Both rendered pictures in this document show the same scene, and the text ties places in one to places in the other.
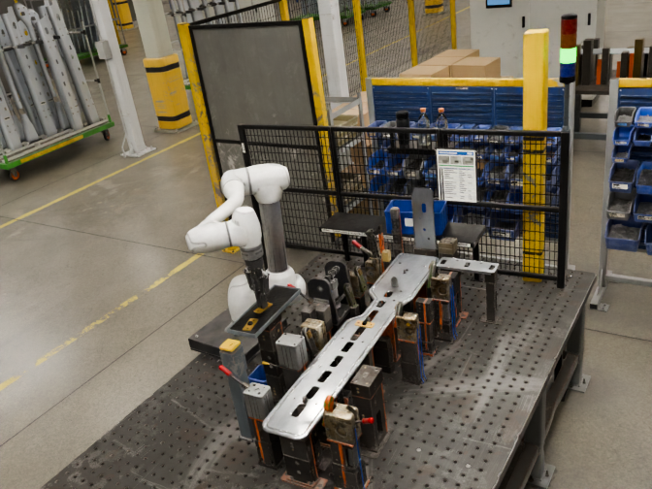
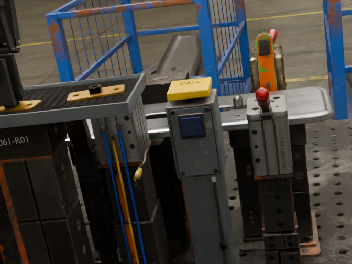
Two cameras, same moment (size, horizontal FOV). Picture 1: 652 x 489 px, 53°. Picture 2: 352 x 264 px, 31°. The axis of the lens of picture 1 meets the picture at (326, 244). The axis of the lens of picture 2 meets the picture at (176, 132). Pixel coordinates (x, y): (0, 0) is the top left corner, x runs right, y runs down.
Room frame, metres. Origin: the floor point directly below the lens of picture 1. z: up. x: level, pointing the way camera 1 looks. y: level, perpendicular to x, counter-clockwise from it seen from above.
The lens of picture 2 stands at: (2.50, 1.24, 1.43)
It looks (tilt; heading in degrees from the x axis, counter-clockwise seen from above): 21 degrees down; 249
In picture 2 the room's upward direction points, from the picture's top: 9 degrees counter-clockwise
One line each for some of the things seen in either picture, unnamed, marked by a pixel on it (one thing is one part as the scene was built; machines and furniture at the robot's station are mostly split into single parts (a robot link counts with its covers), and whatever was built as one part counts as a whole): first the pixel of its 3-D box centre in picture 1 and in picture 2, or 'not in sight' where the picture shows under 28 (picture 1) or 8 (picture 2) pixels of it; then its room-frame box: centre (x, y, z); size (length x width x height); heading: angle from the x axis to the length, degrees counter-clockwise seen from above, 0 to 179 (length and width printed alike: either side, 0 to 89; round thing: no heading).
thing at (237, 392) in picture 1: (241, 393); (211, 230); (2.16, 0.42, 0.92); 0.08 x 0.08 x 0.44; 59
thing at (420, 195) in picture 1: (423, 218); not in sight; (3.02, -0.51, 1.17); 0.12 x 0.01 x 0.34; 59
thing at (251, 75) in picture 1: (266, 149); not in sight; (5.13, 0.37, 1.00); 1.34 x 0.14 x 2.00; 55
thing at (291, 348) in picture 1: (297, 380); (133, 197); (2.21, 0.20, 0.90); 0.13 x 0.10 x 0.41; 59
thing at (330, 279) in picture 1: (335, 315); not in sight; (2.59, 0.01, 0.94); 0.18 x 0.13 x 0.49; 149
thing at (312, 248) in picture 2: (298, 451); (296, 173); (1.86, 0.21, 0.84); 0.18 x 0.06 x 0.29; 59
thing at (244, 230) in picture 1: (244, 226); not in sight; (2.39, 0.31, 1.54); 0.13 x 0.11 x 0.16; 100
